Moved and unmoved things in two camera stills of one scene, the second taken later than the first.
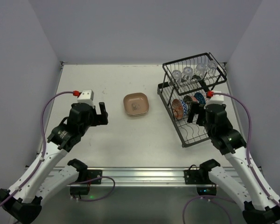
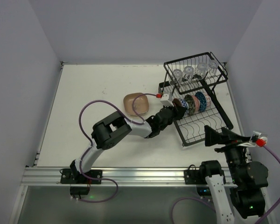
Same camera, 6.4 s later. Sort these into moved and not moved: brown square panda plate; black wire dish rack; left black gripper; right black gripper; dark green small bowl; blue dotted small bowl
Moved: right black gripper; left black gripper
Not moved: brown square panda plate; blue dotted small bowl; black wire dish rack; dark green small bowl
